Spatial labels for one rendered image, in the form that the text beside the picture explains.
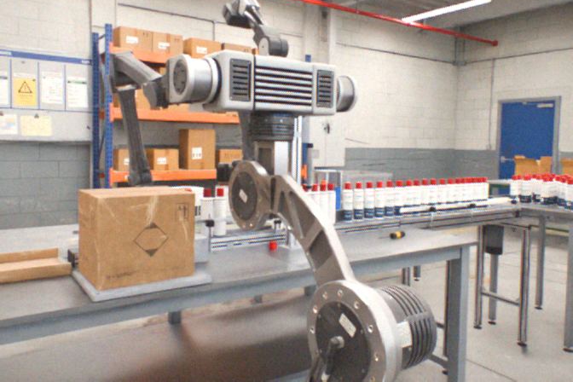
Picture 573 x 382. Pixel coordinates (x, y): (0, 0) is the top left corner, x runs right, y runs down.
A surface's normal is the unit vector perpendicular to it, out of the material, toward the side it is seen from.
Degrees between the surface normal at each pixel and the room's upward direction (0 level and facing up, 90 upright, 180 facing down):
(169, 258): 90
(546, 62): 90
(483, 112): 90
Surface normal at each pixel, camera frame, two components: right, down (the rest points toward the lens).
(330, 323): -0.82, 0.01
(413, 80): 0.57, 0.05
